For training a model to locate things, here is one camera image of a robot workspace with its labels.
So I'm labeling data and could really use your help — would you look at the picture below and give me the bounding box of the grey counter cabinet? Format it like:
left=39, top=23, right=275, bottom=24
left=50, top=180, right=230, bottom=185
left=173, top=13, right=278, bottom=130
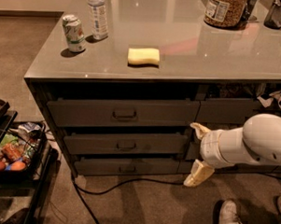
left=25, top=0, right=281, bottom=175

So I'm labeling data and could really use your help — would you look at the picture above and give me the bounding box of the yellow sponge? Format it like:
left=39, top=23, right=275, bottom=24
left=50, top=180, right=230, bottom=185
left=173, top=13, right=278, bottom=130
left=128, top=48, right=160, bottom=65

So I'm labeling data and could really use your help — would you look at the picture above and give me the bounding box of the green white soda can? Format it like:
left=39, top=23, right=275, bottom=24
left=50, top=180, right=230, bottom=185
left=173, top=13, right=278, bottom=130
left=62, top=14, right=86, bottom=53

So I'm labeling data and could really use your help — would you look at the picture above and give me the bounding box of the black bin of snacks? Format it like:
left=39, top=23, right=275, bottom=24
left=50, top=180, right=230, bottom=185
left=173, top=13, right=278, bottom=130
left=0, top=122, right=46, bottom=183

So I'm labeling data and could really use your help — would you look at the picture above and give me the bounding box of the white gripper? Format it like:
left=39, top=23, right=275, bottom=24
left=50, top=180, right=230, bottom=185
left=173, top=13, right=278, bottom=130
left=183, top=122, right=232, bottom=188

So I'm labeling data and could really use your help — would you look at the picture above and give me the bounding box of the dark glass container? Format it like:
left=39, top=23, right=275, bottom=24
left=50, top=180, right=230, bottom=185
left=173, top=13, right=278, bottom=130
left=264, top=0, right=281, bottom=30

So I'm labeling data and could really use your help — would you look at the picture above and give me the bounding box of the black cart frame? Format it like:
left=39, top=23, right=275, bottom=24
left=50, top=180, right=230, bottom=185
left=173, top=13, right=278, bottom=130
left=0, top=111, right=58, bottom=224

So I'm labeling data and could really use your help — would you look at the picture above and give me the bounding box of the black power cable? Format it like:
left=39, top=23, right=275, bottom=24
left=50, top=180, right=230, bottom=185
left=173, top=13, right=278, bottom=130
left=68, top=163, right=281, bottom=224

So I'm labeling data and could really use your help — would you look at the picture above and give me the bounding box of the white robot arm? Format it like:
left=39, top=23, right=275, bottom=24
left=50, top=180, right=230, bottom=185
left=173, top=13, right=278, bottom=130
left=183, top=114, right=281, bottom=188

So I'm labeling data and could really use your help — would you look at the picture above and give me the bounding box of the white sneaker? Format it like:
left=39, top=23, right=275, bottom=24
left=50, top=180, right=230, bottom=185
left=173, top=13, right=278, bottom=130
left=218, top=200, right=242, bottom=224

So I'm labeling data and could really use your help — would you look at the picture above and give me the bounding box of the clear water bottle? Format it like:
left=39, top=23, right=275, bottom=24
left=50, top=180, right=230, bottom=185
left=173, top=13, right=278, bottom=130
left=87, top=0, right=108, bottom=40

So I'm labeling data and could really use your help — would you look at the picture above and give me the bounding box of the large jar of nuts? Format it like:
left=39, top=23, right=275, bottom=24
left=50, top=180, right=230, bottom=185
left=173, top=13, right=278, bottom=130
left=204, top=0, right=247, bottom=28

